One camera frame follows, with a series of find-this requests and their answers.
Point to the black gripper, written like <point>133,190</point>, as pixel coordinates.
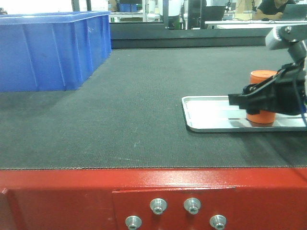
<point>282,93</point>

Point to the orange cylindrical capacitor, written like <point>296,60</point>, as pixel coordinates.
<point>263,117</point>

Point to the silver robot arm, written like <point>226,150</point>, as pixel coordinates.
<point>294,39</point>

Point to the black conveyor belt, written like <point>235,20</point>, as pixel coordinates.
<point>128,114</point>

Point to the silver metal tray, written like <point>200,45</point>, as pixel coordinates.
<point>213,114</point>

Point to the person in black shirt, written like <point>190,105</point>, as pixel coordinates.
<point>271,9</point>

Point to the grey laptop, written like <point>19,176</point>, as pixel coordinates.
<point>294,12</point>

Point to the large blue plastic crate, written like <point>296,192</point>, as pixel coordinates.
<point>55,51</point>

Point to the red conveyor frame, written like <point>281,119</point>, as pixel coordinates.
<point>154,199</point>

